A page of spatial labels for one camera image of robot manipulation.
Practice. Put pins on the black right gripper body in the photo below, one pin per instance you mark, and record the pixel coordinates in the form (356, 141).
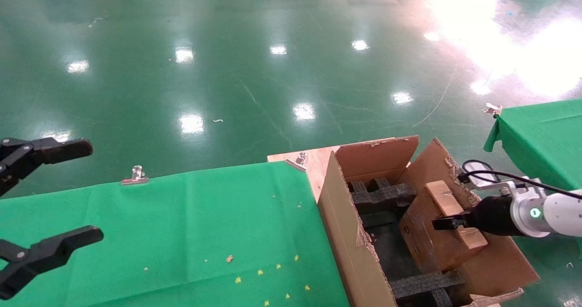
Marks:
(493, 215)

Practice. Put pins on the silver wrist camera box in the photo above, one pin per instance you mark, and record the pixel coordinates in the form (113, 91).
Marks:
(477, 182)

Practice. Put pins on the black foam insert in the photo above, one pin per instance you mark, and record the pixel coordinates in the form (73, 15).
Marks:
(382, 195)
(423, 286)

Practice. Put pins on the small green table cloth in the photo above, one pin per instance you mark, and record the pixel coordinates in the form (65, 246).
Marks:
(541, 134)

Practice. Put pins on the large green table cloth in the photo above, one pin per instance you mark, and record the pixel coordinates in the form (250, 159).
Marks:
(159, 234)

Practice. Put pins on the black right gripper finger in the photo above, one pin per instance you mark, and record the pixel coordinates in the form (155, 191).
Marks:
(450, 223)

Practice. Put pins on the large open cardboard carton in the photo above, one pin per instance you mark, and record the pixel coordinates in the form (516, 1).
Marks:
(341, 225)

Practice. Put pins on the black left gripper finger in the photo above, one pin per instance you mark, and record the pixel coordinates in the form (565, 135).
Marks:
(50, 252)
(54, 151)

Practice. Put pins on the small brown cardboard box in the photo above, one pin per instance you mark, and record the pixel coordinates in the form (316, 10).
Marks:
(427, 243)

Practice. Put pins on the silver binder clip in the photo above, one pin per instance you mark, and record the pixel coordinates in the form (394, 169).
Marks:
(492, 110)
(298, 161)
(135, 178)

